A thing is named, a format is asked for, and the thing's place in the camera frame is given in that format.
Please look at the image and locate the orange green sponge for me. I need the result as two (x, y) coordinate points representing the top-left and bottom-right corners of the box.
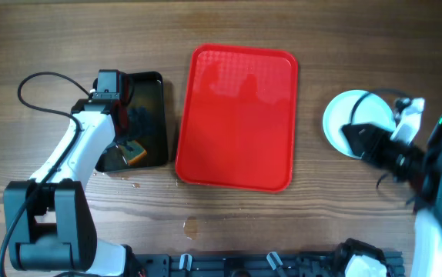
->
(120, 140), (147, 166)

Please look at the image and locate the white plate with stain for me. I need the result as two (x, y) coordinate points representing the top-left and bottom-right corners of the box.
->
(322, 90), (396, 159)

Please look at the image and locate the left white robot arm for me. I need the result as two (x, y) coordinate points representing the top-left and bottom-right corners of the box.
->
(0, 99), (146, 276)

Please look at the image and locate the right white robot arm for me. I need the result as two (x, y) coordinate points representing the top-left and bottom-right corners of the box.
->
(342, 116), (442, 276)

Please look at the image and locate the black water tray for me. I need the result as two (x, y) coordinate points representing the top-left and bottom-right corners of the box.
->
(95, 72), (169, 173)

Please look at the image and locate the red plastic tray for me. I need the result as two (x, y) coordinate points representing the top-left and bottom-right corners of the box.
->
(176, 44), (299, 193)

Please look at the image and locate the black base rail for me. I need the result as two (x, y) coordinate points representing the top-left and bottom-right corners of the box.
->
(128, 252), (405, 277)

